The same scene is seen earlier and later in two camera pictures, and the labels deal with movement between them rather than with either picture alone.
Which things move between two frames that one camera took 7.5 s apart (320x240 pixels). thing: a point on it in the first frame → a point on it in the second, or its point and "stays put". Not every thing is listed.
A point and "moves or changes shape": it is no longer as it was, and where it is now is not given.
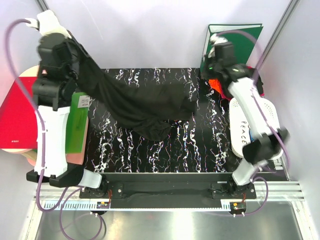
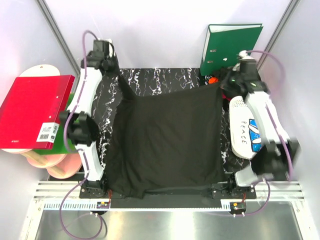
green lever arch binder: (243, 36) stays put
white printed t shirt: (239, 130) stays put
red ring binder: (18, 120) stays put
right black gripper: (208, 72) → (227, 81)
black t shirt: (150, 108) moves or changes shape
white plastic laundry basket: (240, 130) stays put
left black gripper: (72, 50) → (116, 69)
